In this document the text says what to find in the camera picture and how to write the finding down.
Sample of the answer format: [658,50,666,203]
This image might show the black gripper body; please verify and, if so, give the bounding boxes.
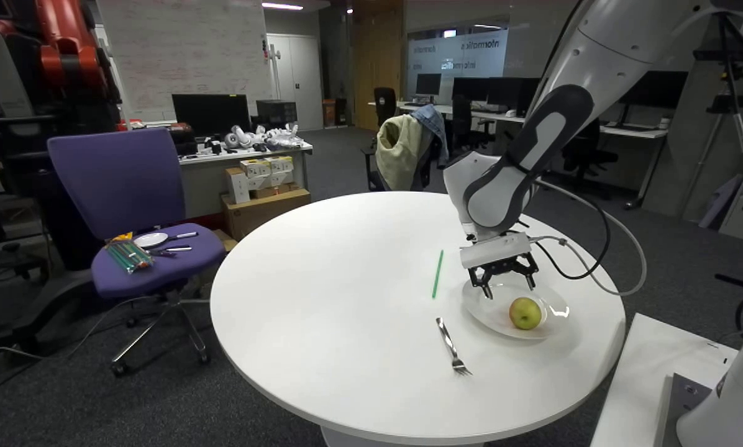
[466,252,545,288]

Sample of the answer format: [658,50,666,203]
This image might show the white ceramic plate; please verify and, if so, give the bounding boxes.
[460,271,574,345]

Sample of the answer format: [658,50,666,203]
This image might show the green and red apple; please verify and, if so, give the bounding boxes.
[506,297,547,333]

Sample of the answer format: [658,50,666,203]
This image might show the green plastic straw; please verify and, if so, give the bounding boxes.
[429,248,448,300]

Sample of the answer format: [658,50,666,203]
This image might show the silver metal fork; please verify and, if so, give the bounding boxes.
[432,316,471,377]

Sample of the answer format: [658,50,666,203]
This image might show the black chair holding jacket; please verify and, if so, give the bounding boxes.
[363,105,453,194]

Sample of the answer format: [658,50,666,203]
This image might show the black swivel office chair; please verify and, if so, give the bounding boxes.
[565,119,627,199]

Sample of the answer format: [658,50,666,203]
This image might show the long white office desk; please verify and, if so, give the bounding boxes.
[394,102,528,176]

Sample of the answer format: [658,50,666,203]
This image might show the white robot mounting table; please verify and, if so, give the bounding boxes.
[591,310,741,447]

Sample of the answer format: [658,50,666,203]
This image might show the beige jacket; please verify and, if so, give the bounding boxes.
[373,113,427,194]

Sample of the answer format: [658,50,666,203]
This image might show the blue cloth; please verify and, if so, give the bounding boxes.
[410,105,453,165]

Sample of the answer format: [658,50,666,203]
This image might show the black double monitor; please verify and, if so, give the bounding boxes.
[453,76,550,119]

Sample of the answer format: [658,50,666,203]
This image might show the monitor with bluish screen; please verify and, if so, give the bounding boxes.
[414,73,444,97]

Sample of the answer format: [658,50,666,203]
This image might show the brown cardboard box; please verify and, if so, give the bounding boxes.
[219,186,314,244]

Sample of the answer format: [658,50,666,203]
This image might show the pale packaged goods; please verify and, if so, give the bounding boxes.
[224,156,299,207]

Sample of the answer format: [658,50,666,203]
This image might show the white plastic bag pile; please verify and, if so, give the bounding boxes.
[224,122,306,154]

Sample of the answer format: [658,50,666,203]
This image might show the small black monitor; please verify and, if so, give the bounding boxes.
[254,100,300,131]

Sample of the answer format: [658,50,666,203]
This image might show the white door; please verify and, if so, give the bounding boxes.
[264,33,326,135]

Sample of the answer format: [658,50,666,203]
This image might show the white cluttered desk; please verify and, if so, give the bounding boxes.
[173,140,316,221]

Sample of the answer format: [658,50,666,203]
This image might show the large black monitor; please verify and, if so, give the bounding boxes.
[169,92,254,143]

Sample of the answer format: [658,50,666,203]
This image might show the small white dish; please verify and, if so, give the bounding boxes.
[131,231,172,252]

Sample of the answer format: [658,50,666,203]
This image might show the ceiling light strip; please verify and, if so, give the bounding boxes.
[258,0,306,16]

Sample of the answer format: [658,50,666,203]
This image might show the green striped packet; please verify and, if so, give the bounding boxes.
[104,238,153,278]

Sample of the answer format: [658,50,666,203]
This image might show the purple office chair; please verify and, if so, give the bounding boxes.
[0,128,230,381]

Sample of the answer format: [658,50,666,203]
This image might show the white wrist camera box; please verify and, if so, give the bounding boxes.
[458,231,533,271]

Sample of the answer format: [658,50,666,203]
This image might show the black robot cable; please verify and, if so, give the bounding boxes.
[521,176,652,299]

